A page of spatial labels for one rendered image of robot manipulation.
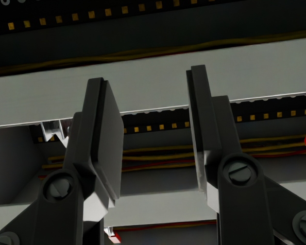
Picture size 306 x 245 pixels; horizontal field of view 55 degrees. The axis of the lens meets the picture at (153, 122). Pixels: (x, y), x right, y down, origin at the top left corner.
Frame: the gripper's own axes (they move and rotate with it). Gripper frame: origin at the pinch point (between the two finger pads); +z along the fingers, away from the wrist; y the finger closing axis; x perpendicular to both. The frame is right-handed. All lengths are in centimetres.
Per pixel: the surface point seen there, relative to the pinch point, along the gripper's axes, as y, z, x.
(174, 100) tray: 0.6, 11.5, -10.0
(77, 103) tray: -8.0, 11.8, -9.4
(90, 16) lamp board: -8.5, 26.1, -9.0
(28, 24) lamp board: -16.4, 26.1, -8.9
